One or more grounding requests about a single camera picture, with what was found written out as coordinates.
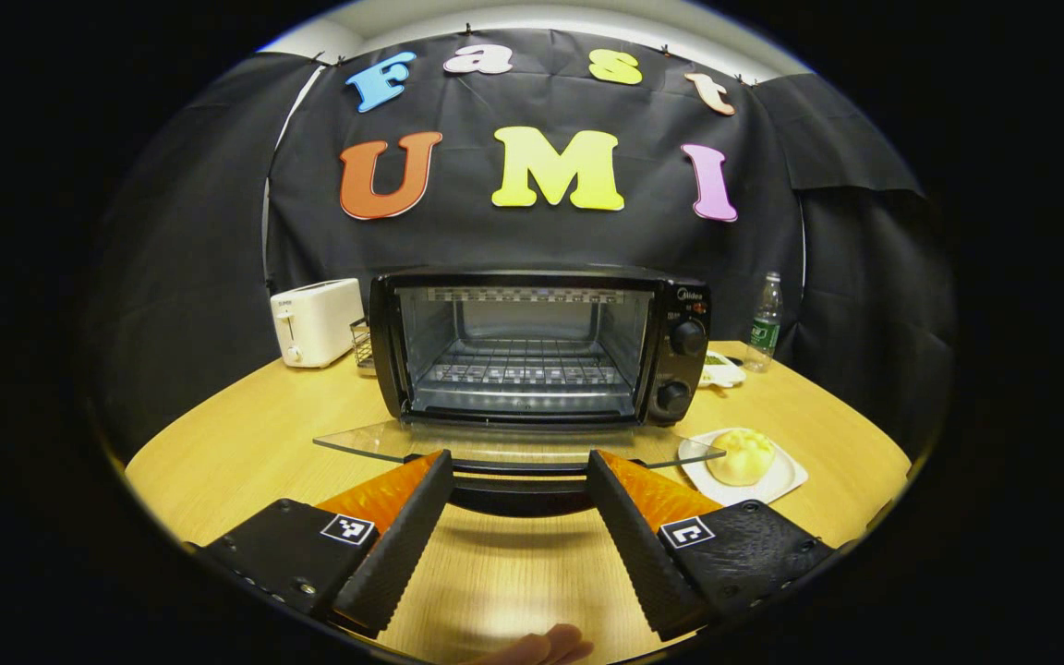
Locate metal oven wire rack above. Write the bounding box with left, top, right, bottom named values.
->
left=426, top=337, right=630, bottom=387

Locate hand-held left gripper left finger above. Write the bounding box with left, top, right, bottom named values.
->
left=186, top=450, right=455, bottom=640

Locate clear water bottle green label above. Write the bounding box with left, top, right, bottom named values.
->
left=743, top=272, right=784, bottom=374

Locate white square plate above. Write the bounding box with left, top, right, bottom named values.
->
left=678, top=428, right=810, bottom=507

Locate white toaster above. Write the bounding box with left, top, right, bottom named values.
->
left=271, top=278, right=365, bottom=369

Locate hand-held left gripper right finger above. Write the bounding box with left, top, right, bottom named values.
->
left=586, top=450, right=838, bottom=643

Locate white divided seasoning dish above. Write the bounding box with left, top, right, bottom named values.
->
left=700, top=349, right=747, bottom=389

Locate black electric oven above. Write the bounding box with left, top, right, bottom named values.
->
left=313, top=266, right=727, bottom=518

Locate round bread bun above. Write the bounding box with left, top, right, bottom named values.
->
left=706, top=428, right=777, bottom=488

